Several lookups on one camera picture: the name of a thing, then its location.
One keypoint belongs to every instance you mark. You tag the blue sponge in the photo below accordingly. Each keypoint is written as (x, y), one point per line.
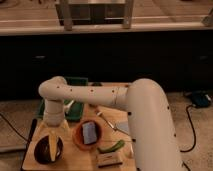
(89, 133)

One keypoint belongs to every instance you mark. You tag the blue grey cloth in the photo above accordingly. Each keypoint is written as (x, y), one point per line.
(123, 127)

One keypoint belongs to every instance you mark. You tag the green pepper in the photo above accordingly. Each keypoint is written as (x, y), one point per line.
(119, 144)

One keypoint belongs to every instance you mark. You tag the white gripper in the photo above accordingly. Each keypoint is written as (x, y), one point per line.
(53, 117)

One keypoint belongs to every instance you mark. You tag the small wooden box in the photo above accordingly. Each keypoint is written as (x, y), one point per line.
(108, 159)

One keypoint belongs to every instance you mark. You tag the white dish brush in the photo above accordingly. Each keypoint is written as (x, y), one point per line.
(68, 106)

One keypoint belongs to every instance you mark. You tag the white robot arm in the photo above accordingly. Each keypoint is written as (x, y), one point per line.
(151, 127)

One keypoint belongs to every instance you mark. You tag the black power adapter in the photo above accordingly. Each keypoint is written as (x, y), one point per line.
(200, 99)

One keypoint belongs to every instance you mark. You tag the wooden chair frame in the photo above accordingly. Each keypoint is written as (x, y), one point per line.
(94, 12)

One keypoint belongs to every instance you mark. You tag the white cup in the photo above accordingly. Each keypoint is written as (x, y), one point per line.
(130, 153)

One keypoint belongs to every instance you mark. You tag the metal spatula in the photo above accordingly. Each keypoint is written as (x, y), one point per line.
(110, 124)

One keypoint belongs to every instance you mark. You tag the purple bowl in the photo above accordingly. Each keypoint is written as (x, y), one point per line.
(42, 151)

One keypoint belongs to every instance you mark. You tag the orange bowl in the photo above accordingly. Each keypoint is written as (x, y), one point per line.
(78, 136)

